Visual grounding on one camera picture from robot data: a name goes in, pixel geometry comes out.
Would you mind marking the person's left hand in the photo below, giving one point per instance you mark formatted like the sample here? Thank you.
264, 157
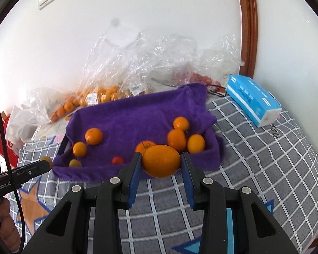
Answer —
6, 222

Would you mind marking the small red fruit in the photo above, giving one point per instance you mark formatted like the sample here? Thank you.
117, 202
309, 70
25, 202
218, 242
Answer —
118, 160

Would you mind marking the pile of small tangerines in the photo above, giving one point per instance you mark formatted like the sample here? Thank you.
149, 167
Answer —
67, 107

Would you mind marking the clear bag of oranges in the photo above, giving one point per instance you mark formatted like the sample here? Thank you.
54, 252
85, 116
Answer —
106, 94

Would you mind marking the white plastic bag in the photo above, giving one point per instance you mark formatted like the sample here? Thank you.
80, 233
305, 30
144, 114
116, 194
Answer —
23, 119

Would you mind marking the blue tissue pack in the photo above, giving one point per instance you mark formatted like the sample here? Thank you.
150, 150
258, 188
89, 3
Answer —
249, 95

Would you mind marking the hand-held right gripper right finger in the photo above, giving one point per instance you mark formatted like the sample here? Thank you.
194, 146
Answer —
188, 185

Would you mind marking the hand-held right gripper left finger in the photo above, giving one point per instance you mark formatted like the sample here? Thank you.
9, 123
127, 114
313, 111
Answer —
133, 182

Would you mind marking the brown wooden door frame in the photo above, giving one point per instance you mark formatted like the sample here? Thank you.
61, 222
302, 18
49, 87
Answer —
247, 31

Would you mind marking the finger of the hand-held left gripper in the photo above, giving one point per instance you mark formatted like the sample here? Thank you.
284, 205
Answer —
34, 168

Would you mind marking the large orange with stem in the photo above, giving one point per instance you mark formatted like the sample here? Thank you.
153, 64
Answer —
143, 148

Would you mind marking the purple towel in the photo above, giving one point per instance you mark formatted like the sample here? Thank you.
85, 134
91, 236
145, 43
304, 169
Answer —
129, 119

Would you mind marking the red paper bag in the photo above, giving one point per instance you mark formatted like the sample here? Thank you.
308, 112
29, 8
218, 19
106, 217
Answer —
10, 150

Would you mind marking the grey checked star bed sheet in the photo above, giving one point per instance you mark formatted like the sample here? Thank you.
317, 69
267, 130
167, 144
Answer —
254, 150

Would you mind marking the pile of red cherry tomatoes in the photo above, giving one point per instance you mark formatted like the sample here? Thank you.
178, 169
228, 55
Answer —
201, 79

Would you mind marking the crumpled clear plastic bag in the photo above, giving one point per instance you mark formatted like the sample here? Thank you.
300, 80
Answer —
220, 55
148, 58

